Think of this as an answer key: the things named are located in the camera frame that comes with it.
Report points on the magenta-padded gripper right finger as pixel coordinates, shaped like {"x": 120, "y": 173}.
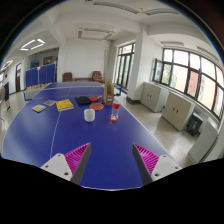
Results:
{"x": 164, "y": 165}

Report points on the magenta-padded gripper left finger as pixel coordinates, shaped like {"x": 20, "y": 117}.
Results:
{"x": 57, "y": 164}

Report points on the clear bottle with red label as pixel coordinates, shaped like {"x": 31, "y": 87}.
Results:
{"x": 115, "y": 108}

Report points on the white two-door cabinet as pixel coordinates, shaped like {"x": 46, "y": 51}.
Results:
{"x": 177, "y": 111}
{"x": 203, "y": 141}
{"x": 153, "y": 97}

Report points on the black bin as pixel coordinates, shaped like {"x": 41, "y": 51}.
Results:
{"x": 194, "y": 125}

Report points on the white mug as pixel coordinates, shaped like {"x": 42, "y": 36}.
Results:
{"x": 89, "y": 115}

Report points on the small yellow and blue book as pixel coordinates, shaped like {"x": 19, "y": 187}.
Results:
{"x": 39, "y": 108}

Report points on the large yellow book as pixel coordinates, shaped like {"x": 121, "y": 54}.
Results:
{"x": 64, "y": 105}

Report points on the grey-brown notebook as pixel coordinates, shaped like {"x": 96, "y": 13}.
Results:
{"x": 49, "y": 102}

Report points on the flat round red coaster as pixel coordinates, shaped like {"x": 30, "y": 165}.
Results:
{"x": 111, "y": 120}

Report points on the red table tennis paddle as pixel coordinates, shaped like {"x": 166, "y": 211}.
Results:
{"x": 96, "y": 106}
{"x": 95, "y": 98}

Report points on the blue chair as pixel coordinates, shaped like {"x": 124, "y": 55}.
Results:
{"x": 118, "y": 92}

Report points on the brown armchair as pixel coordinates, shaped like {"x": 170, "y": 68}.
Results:
{"x": 67, "y": 77}
{"x": 98, "y": 76}

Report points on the brown cardboard box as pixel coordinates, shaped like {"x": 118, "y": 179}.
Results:
{"x": 108, "y": 93}

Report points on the person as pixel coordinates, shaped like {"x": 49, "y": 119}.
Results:
{"x": 6, "y": 91}

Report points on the blue partition screens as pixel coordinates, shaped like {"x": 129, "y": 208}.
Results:
{"x": 40, "y": 75}

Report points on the wide black framed window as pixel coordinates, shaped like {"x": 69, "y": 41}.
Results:
{"x": 190, "y": 78}

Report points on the dark door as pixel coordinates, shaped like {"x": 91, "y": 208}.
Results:
{"x": 18, "y": 77}

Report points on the tall black framed window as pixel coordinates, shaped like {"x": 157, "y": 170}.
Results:
{"x": 125, "y": 66}

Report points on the group of ceiling lights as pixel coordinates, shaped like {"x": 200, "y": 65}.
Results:
{"x": 32, "y": 44}

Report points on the ceiling air conditioner unit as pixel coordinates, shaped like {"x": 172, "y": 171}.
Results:
{"x": 96, "y": 34}

